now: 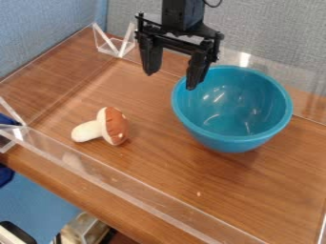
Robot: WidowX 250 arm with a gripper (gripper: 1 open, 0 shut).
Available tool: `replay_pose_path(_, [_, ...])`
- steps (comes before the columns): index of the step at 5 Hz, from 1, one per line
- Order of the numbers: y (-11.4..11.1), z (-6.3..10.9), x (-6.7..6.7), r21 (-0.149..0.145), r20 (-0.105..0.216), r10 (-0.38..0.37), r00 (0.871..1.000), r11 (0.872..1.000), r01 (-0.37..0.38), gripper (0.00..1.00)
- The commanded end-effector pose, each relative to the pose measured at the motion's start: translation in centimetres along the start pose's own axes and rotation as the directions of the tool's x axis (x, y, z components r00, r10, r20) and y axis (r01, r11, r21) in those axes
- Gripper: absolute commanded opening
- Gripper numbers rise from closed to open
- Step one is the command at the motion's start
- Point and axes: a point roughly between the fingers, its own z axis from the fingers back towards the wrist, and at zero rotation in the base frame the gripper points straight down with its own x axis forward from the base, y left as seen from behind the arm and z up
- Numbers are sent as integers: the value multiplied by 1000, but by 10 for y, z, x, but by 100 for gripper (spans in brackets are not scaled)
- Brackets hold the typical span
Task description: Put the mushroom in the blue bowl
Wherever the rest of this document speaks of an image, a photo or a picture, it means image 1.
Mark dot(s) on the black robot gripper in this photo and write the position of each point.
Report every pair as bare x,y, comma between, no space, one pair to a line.
178,29

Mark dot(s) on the black white device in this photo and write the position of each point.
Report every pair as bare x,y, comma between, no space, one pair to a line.
12,235

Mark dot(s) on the plush brown white mushroom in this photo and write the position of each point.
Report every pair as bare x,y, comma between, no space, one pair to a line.
110,125

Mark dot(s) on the clear acrylic front barrier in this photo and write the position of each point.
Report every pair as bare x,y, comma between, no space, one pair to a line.
187,218

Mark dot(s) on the blue plastic bowl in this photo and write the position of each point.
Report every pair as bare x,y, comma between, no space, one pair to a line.
235,111

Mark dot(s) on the grey metal box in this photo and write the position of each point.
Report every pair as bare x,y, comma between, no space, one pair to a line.
83,230

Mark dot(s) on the clear acrylic barrier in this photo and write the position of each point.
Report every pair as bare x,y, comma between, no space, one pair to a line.
187,218
305,85

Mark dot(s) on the clear acrylic back barrier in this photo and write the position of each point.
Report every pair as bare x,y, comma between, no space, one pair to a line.
305,85

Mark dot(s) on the blue cloth object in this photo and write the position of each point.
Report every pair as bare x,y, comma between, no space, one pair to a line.
6,172

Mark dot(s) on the clear acrylic corner bracket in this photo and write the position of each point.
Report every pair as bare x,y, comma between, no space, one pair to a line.
112,45

